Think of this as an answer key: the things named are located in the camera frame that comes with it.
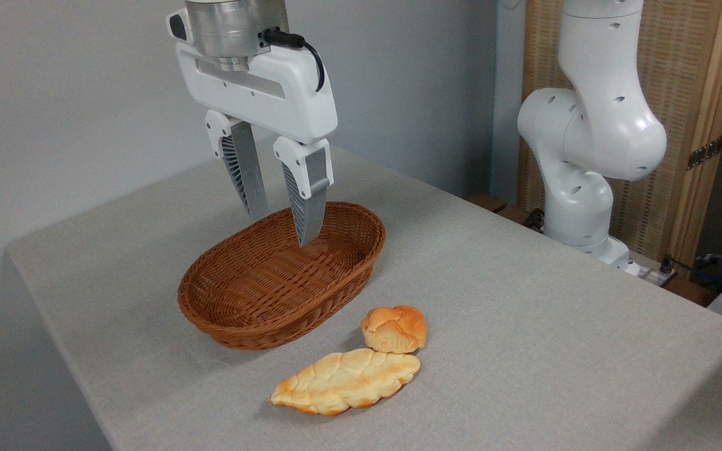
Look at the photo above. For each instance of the metal screen hinge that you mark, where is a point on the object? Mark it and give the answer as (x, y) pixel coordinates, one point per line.
(706, 152)

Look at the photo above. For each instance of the wooden rattan folding screen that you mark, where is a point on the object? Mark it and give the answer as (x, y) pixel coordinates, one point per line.
(687, 75)

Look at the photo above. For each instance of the black robot base connector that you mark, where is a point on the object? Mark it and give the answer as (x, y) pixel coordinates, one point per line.
(534, 219)

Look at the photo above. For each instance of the small round bread roll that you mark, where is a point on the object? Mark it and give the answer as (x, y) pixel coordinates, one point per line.
(395, 329)

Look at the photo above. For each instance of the brown wicker basket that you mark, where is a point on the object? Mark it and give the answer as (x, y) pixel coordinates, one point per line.
(254, 282)

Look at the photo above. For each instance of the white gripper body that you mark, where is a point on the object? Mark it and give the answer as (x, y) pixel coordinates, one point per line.
(261, 88)

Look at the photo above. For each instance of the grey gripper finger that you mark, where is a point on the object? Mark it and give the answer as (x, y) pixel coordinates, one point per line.
(245, 163)
(311, 200)

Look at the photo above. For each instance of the long braided bread loaf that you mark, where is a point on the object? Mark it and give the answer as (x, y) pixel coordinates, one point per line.
(345, 382)

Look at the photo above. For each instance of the grey tablecloth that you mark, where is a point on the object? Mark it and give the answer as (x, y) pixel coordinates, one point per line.
(524, 326)

